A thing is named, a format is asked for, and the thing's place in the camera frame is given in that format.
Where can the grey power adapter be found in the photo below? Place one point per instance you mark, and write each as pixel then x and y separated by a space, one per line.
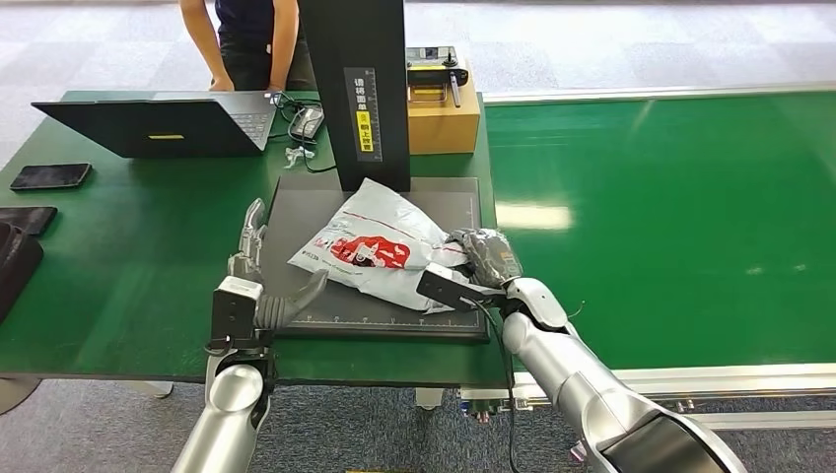
pixel 307 123

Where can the black smartphone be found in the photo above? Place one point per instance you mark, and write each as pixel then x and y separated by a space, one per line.
pixel 51 176

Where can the black yellow remote controller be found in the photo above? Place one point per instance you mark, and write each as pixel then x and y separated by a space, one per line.
pixel 428 76

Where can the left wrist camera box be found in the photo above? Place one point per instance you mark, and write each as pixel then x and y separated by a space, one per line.
pixel 234 313

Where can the person's right forearm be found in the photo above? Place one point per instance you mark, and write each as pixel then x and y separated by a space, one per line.
pixel 202 39

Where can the person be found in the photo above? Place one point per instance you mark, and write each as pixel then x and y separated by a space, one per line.
pixel 251 33

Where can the white red-printed courier package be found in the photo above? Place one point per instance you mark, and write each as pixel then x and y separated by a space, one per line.
pixel 379 222

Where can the person's left forearm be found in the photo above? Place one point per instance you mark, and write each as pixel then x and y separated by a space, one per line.
pixel 284 39

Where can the black flat pouch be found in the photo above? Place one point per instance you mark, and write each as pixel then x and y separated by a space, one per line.
pixel 26 220

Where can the black open laptop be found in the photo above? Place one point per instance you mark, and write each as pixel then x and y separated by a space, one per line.
pixel 163 129

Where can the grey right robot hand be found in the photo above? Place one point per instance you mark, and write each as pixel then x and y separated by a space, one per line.
pixel 490 258

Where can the brown cardboard box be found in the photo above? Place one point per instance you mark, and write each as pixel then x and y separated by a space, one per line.
pixel 444 129

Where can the person's right hand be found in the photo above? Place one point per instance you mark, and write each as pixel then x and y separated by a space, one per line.
pixel 222 85

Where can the black bag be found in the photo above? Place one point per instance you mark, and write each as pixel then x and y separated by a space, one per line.
pixel 14 274

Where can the white table leg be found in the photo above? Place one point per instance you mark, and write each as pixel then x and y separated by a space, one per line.
pixel 153 390
pixel 429 398

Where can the small clear plastic piece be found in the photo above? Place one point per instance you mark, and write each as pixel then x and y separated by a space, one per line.
pixel 295 155

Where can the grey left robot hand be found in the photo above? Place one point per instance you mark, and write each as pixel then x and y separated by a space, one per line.
pixel 248 251

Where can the person's left hand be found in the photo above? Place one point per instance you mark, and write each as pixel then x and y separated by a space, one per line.
pixel 277 87

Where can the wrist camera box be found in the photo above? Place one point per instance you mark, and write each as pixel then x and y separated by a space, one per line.
pixel 447 288
pixel 234 313

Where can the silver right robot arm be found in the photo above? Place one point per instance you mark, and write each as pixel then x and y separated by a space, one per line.
pixel 588 385

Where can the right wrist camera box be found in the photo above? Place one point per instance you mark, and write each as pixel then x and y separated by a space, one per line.
pixel 447 288

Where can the black inbound scanner machine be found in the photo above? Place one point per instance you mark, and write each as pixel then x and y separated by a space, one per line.
pixel 366 78

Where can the green conveyor belt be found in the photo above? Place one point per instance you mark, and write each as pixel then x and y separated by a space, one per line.
pixel 718 163

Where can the grey round stand base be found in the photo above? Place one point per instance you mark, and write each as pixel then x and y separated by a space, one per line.
pixel 16 395

